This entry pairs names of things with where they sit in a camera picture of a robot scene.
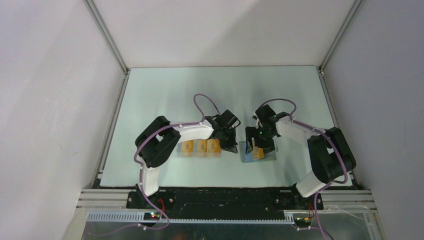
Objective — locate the clear plastic tray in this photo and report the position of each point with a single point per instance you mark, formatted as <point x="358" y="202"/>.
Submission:
<point x="178" y="150"/>

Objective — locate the aluminium frame rail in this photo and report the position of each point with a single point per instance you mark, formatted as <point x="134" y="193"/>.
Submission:
<point x="109" y="204"/>

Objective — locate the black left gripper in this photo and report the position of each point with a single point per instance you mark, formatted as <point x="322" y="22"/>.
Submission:
<point x="231" y="145"/>

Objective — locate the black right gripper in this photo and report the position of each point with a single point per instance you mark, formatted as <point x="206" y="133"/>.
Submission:
<point x="251" y="132"/>

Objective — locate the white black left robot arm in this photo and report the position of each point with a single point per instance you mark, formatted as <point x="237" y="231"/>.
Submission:
<point x="156" y="144"/>

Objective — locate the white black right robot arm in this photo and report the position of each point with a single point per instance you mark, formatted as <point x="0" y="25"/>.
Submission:
<point x="330" y="156"/>

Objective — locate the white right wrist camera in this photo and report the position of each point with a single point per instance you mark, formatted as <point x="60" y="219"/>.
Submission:
<point x="257" y="121"/>

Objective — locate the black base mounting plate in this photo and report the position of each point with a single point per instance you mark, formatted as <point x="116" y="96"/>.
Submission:
<point x="224" y="203"/>

